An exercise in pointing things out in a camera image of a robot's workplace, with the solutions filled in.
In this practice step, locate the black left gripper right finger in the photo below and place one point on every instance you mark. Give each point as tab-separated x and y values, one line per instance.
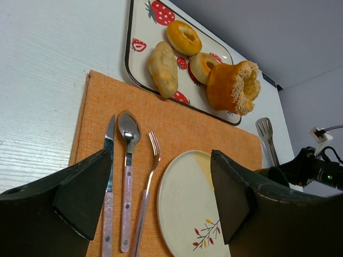
273	220

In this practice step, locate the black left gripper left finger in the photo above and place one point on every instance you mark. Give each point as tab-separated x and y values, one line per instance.
56	215

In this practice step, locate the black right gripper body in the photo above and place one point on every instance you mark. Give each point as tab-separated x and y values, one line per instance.
324	168

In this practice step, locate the metal kitchen tongs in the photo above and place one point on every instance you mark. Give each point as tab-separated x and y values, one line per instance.
265	131

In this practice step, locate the large sugar-crusted bundt bread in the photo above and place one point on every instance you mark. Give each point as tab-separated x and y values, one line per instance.
234	87

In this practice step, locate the oblong baked bread roll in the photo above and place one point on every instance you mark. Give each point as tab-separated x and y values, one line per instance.
162	66

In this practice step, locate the dark green mug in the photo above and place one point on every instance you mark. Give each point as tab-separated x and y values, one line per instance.
272	175

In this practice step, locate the round cream ceramic plate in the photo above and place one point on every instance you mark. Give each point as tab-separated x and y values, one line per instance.
187	209

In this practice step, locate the rose gold fork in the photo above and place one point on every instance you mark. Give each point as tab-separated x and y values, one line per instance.
145	195

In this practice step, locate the black table corner label right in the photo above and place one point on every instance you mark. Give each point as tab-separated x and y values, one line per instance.
269	80

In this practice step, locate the orange cloth placemat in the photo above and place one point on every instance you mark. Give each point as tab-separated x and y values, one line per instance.
178	129

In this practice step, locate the strawberry pattern rectangular tray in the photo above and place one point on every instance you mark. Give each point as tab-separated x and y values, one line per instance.
147	26

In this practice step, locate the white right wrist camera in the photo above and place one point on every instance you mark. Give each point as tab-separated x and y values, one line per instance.
322	138

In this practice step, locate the knife with pink handle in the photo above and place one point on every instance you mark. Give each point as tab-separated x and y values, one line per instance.
108	200

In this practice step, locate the spoon with pink handle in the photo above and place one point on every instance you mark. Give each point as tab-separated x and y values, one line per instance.
130	130

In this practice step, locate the pale ring donut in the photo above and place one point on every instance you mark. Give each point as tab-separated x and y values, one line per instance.
201	66

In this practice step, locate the orange glazed ring donut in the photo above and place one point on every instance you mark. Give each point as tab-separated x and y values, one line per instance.
183	38

